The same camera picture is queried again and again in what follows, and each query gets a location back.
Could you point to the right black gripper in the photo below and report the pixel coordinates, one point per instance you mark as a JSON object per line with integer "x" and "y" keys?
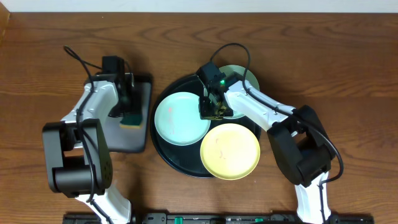
{"x": 206, "y": 114}

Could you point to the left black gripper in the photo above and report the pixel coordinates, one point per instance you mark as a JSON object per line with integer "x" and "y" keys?
{"x": 138, "y": 101}

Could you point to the green yellow sponge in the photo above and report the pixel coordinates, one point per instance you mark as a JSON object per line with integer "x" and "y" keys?
{"x": 132, "y": 121}

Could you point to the light blue plate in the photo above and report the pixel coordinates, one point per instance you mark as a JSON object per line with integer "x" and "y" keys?
{"x": 177, "y": 119}

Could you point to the yellow plate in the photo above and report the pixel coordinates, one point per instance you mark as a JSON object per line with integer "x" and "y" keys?
{"x": 230, "y": 151}

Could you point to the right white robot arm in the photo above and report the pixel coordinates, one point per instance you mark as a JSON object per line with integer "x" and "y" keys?
{"x": 301, "y": 148}

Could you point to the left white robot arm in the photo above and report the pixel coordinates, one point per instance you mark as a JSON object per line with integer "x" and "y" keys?
{"x": 77, "y": 156}

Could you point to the grey rectangular tray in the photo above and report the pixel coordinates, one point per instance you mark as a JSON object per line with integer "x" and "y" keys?
{"x": 119, "y": 135}

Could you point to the round black tray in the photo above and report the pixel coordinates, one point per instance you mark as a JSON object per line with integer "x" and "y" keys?
{"x": 186, "y": 159}

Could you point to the pale green plate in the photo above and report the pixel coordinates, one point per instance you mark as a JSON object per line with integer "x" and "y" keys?
{"x": 228, "y": 70}

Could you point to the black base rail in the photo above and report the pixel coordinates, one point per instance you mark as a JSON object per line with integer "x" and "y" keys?
{"x": 162, "y": 218}

